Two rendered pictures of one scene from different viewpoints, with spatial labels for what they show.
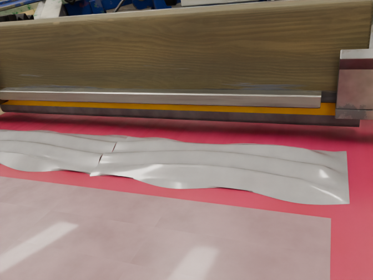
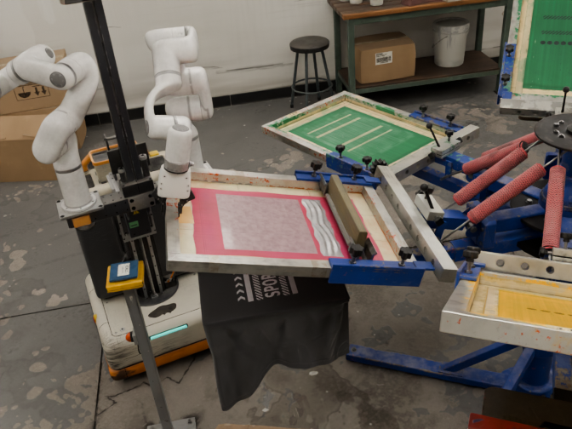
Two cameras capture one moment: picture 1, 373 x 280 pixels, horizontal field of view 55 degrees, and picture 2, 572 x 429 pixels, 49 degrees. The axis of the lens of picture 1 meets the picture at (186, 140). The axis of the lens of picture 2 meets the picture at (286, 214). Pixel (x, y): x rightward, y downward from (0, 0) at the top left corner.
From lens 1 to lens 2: 189 cm
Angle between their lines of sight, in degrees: 45
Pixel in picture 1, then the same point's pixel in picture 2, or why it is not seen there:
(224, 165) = (325, 241)
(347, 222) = (317, 255)
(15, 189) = (300, 217)
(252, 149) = (334, 243)
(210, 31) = (348, 216)
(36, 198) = (300, 221)
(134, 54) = (341, 209)
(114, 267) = (292, 235)
